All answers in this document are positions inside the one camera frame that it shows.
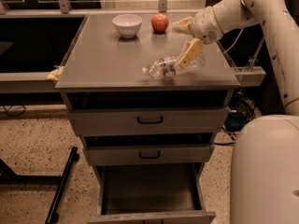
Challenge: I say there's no white power cable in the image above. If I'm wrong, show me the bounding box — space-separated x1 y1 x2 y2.
222 27 245 55

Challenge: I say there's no yellow tape wad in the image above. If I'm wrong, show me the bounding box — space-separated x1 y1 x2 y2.
48 66 64 81

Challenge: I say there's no black cable bundle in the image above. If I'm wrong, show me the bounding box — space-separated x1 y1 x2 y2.
213 96 260 147

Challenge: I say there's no black floor stand bar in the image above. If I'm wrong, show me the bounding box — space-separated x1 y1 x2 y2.
0 147 79 224

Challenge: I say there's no top grey drawer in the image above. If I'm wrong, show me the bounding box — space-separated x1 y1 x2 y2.
68 107 228 136

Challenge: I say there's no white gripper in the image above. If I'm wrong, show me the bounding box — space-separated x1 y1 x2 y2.
172 7 223 68

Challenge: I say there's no white ceramic bowl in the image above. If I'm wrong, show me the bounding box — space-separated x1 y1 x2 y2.
112 14 143 38

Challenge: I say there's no black cable loop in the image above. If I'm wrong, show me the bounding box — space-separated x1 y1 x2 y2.
1 105 26 118

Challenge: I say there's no clear plastic water bottle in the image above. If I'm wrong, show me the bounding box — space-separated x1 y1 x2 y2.
142 53 205 79

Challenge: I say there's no middle grey drawer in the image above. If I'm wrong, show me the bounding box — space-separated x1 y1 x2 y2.
84 145 214 166

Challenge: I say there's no red apple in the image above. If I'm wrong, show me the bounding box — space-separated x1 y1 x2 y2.
151 13 169 33

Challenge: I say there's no bottom grey drawer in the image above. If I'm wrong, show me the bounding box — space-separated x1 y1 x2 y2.
87 163 216 224

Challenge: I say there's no grey drawer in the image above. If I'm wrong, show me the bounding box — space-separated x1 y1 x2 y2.
87 163 216 224
68 107 228 136
84 145 214 166

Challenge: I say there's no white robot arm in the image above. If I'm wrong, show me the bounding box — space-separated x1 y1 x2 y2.
173 0 299 224

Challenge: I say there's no grey drawer cabinet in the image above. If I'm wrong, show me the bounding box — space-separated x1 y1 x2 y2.
54 12 240 224

